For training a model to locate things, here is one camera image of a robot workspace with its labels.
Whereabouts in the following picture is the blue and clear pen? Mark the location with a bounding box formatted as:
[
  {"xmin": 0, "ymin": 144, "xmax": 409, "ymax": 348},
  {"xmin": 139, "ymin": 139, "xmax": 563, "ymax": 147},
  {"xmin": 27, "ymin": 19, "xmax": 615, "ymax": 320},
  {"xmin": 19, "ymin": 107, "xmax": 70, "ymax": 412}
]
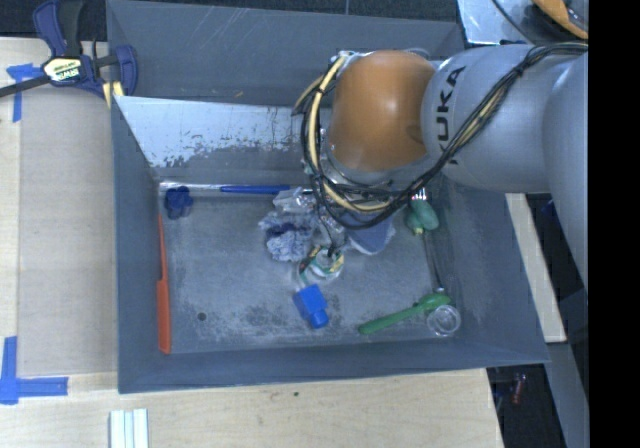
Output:
[{"xmin": 159, "ymin": 181, "xmax": 314, "ymax": 196}]

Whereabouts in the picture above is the grey metal bin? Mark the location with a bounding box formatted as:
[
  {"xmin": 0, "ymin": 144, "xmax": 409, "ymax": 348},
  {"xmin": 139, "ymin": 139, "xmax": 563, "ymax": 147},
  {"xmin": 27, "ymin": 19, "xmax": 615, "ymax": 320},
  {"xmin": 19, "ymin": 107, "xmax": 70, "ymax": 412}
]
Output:
[{"xmin": 104, "ymin": 0, "xmax": 552, "ymax": 395}]

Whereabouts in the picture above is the crumpled clear plastic wrapper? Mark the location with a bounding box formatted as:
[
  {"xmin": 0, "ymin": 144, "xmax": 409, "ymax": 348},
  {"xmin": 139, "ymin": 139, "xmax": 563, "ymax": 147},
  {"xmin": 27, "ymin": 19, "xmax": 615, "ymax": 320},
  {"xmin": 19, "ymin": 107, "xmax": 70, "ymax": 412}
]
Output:
[{"xmin": 271, "ymin": 186, "xmax": 315, "ymax": 213}]

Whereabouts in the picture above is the clear glass cup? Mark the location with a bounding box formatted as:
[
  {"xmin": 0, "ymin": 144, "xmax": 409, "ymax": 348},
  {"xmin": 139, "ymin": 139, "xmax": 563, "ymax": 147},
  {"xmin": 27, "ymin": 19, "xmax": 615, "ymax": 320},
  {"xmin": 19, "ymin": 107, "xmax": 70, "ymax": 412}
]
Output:
[{"xmin": 426, "ymin": 304, "xmax": 462, "ymax": 338}]

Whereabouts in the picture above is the green toy vegetable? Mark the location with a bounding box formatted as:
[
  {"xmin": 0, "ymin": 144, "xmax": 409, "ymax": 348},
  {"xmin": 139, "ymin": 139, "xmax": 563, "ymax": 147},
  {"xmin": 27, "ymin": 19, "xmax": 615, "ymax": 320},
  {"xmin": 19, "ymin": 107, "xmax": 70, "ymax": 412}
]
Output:
[{"xmin": 403, "ymin": 197, "xmax": 441, "ymax": 237}]

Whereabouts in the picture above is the blue plastic block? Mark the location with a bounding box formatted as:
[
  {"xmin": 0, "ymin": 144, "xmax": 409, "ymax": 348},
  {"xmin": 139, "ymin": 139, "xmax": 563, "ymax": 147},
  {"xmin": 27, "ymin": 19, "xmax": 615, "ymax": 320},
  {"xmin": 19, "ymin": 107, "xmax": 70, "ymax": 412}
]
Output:
[{"xmin": 291, "ymin": 283, "xmax": 331, "ymax": 330}]

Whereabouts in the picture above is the blue grey cup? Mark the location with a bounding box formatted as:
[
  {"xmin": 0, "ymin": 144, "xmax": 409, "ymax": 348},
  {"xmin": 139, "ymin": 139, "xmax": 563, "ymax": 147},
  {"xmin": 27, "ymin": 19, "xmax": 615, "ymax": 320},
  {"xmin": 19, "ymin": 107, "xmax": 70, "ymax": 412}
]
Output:
[{"xmin": 346, "ymin": 216, "xmax": 397, "ymax": 256}]

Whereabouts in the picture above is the dark blue flower-shaped toy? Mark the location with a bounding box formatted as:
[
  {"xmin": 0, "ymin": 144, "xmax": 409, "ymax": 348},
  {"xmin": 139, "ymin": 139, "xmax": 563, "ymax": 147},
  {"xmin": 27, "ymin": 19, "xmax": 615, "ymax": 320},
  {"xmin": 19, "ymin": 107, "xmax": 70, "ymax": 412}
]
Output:
[{"xmin": 163, "ymin": 185, "xmax": 195, "ymax": 221}]

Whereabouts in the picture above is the white green yellow ring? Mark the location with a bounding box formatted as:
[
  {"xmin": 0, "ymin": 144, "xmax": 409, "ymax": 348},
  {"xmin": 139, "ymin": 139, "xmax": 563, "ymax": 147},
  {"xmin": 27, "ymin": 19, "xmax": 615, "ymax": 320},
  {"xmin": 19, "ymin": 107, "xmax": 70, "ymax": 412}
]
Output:
[{"xmin": 298, "ymin": 245, "xmax": 347, "ymax": 285}]

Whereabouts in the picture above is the blue and white cloth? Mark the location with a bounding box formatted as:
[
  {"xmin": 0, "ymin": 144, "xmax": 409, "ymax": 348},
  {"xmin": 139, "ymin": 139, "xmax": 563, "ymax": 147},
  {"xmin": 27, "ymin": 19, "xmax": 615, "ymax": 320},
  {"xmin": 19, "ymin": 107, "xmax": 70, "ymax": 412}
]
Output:
[{"xmin": 257, "ymin": 210, "xmax": 320, "ymax": 263}]

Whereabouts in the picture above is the orange flat stick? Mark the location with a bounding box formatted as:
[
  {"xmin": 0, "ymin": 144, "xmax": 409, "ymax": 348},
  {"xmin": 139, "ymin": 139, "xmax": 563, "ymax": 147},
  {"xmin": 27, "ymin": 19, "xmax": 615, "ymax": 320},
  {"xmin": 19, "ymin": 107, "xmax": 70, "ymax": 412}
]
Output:
[{"xmin": 156, "ymin": 212, "xmax": 173, "ymax": 356}]

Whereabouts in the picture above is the green plastic spoon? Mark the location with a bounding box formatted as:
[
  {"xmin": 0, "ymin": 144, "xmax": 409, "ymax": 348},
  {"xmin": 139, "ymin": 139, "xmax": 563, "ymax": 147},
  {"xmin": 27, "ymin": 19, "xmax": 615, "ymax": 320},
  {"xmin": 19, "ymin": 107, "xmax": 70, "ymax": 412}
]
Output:
[{"xmin": 357, "ymin": 292, "xmax": 452, "ymax": 336}]

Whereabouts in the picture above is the pale wood flat board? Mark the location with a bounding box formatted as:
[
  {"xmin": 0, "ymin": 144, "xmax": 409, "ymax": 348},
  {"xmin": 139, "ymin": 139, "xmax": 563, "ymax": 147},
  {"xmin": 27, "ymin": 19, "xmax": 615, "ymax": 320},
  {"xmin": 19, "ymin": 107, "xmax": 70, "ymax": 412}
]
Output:
[{"xmin": 17, "ymin": 85, "xmax": 119, "ymax": 379}]

